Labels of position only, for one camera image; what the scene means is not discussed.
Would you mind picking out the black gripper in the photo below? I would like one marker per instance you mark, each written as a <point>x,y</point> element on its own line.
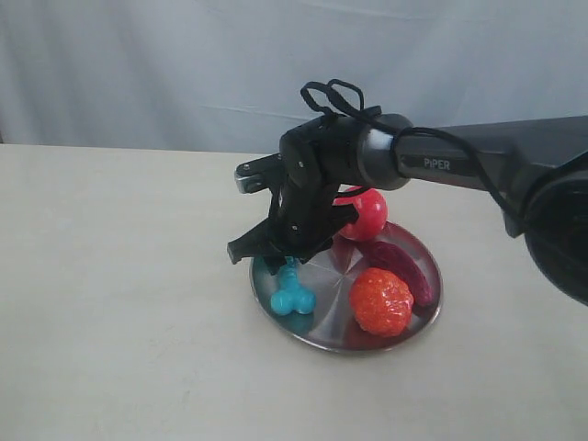
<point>319,156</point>

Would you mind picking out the turquoise toy bone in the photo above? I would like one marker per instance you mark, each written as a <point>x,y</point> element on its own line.
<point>291,295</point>

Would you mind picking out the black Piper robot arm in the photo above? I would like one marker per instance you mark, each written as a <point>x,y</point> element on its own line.
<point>535,170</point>

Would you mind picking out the round steel plate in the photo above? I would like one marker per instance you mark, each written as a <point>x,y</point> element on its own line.
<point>330,275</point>

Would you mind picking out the red toy apple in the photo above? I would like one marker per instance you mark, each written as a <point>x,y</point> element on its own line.
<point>372,211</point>

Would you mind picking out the purple toy pickle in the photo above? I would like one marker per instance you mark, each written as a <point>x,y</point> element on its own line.
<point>391,257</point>

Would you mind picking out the orange toy raspberry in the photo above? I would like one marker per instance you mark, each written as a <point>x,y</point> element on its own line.
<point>381,302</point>

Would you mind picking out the white backdrop cloth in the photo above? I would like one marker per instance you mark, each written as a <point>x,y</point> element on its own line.
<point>225,76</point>

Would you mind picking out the wrist camera with silver mount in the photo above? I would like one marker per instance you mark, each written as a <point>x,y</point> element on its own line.
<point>262,173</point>

